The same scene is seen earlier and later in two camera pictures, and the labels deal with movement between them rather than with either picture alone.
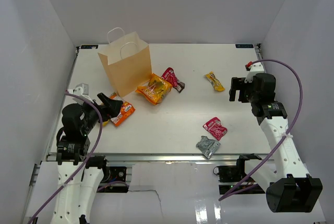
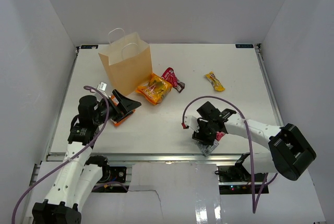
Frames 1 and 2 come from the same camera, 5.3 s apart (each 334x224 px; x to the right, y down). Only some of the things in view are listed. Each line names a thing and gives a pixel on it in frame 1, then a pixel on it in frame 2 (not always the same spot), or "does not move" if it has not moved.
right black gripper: (238, 84) -> (201, 137)
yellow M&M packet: (215, 82) does not move
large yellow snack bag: (156, 90) does not move
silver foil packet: (207, 146) does not move
